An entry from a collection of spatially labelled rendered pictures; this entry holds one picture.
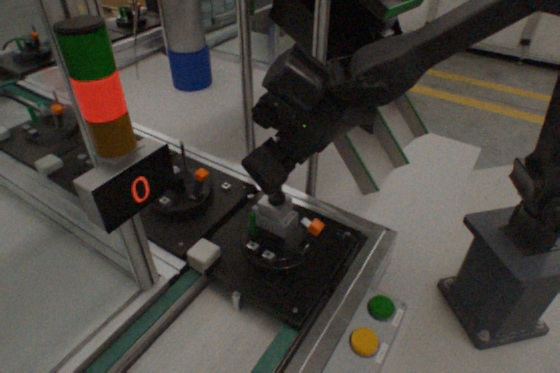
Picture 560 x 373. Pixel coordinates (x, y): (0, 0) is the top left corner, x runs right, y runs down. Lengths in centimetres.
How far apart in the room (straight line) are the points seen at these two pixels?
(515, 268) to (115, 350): 63
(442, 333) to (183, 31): 120
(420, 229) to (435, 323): 24
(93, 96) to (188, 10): 102
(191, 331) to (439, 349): 44
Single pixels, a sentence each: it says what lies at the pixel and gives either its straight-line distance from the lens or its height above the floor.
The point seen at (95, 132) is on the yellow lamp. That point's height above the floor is 130.
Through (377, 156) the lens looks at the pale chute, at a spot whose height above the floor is 102.
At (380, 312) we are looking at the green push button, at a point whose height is 97.
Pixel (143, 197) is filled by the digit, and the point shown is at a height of 119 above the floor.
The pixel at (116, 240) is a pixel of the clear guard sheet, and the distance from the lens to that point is 64.
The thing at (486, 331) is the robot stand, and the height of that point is 89.
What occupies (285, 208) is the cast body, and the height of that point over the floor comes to 108.
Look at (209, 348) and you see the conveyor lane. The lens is 71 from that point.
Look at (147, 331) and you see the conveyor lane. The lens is 71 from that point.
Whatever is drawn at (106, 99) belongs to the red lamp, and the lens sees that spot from 47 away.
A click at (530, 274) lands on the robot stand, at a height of 106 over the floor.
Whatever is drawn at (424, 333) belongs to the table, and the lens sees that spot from 82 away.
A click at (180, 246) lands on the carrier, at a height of 97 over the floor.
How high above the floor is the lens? 154
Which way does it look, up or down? 37 degrees down
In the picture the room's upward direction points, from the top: straight up
